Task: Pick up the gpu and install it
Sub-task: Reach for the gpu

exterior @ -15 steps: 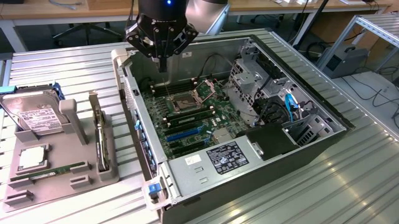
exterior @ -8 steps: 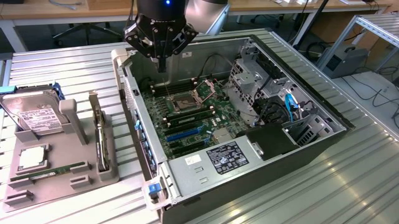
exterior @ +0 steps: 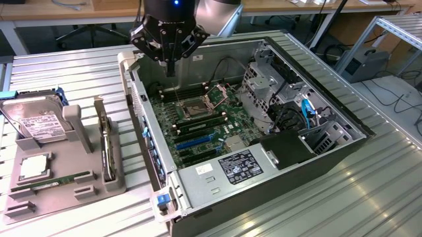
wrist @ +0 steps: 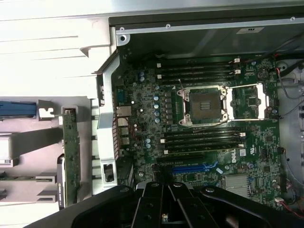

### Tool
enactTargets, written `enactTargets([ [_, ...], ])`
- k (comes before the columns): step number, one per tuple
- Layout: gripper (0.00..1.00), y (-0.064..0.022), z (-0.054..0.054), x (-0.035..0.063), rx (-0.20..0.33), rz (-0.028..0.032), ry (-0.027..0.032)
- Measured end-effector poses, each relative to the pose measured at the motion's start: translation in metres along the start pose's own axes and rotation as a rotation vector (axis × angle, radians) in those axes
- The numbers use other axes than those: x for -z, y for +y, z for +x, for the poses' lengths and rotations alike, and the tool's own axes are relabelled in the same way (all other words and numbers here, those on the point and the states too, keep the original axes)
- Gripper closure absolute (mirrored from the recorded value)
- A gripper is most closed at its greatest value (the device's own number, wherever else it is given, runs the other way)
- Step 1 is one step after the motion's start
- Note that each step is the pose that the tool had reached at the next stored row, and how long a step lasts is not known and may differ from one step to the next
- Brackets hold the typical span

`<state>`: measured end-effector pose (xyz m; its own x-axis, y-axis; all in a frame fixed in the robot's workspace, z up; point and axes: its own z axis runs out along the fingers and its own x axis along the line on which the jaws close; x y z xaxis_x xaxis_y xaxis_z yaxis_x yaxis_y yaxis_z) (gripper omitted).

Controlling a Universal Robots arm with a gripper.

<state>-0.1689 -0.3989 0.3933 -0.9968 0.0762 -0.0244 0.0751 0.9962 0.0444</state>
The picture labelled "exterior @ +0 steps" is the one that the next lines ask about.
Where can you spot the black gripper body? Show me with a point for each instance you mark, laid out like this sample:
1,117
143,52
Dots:
171,14

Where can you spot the green GPU graphics card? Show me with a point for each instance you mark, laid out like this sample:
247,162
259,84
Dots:
107,148

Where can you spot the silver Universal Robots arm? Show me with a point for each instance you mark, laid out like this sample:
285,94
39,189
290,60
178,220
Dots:
214,14

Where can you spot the black office chair base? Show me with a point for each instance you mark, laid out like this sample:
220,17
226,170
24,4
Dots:
291,17
90,30

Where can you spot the brown box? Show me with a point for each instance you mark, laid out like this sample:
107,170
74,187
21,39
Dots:
112,5

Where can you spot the black RAM slot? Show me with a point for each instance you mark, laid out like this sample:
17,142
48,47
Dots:
198,122
183,94
182,91
180,88
198,119
184,97

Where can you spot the thin metal locking lever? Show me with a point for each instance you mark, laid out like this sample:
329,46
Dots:
176,95

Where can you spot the metal socket cover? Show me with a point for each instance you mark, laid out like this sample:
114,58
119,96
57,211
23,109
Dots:
215,96

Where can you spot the silver disk bay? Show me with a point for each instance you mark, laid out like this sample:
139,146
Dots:
260,81
326,140

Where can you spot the CPU socket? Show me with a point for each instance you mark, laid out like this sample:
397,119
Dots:
192,108

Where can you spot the green motherboard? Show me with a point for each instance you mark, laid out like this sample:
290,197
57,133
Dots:
164,113

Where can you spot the green RAM stick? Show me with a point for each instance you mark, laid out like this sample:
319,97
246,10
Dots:
200,127
49,182

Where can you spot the long black expansion slot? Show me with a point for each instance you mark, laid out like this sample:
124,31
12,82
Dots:
200,159
192,138

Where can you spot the black stand pole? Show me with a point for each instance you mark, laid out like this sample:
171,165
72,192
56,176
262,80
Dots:
330,23

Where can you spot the blue expansion slot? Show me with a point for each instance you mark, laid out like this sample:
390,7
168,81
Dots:
195,144

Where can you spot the silver chipset heatsink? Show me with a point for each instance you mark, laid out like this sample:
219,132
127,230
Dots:
235,143

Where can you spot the silver hard disk drive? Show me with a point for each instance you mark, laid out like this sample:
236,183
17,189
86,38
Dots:
39,118

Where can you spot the short black expansion slot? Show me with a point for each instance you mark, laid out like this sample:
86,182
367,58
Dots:
186,154

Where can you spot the black plastic shroud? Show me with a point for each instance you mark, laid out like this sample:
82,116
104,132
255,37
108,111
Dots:
283,150

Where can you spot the grey control box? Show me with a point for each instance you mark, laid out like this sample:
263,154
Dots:
366,66

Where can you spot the silver power supply unit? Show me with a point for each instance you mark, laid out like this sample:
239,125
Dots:
214,182

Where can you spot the grey plastic parts rack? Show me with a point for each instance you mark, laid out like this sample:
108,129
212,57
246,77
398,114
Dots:
66,172

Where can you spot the silver CPU chip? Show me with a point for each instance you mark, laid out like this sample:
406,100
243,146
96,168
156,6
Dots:
32,168

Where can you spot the aluminium slat side table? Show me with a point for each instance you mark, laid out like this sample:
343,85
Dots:
402,27

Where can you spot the blue case release latch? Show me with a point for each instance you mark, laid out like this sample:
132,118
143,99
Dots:
162,200

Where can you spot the black open PC case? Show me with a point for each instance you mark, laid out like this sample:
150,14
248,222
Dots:
263,197

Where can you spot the wooden desk white frame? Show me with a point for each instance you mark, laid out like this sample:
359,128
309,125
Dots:
369,8
49,13

